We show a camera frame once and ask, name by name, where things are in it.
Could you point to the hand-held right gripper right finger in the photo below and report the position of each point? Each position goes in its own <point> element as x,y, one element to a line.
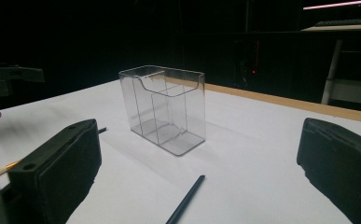
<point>340,161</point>

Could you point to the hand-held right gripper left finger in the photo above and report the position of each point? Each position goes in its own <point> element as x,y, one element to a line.
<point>57,174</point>

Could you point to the clear acrylic organizer box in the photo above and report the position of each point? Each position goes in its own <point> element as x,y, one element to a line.
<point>169,118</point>

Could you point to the white table sheet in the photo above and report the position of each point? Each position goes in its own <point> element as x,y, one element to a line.
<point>246,140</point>

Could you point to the dark keyboard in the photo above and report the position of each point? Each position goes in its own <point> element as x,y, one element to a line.
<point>349,21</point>

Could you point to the pink light strip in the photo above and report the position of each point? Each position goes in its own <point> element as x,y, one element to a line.
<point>340,4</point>

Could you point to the white desk frame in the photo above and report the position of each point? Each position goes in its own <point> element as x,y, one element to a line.
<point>332,67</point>

